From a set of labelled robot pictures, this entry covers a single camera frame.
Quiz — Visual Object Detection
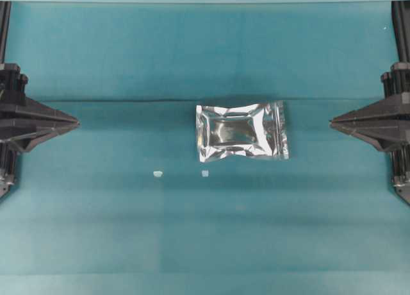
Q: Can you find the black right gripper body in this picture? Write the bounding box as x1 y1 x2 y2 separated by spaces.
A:
381 62 409 192

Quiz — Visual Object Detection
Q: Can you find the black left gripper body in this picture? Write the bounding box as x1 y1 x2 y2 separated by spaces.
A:
1 63 28 188

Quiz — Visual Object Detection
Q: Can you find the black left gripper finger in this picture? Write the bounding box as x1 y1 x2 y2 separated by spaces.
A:
12 96 79 124
1 122 79 153

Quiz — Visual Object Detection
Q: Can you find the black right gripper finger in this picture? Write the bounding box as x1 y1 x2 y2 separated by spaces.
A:
330 97 402 125
330 123 409 152

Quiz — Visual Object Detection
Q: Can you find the silver zip bag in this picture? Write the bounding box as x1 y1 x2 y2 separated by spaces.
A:
195 101 290 163

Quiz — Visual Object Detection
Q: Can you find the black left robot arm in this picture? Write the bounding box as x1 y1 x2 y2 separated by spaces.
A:
1 1 79 196

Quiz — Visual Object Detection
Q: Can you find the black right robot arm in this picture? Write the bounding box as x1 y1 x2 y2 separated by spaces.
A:
330 1 409 202

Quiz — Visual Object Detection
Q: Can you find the white tape piece left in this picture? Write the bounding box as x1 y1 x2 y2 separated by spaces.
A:
153 171 163 178

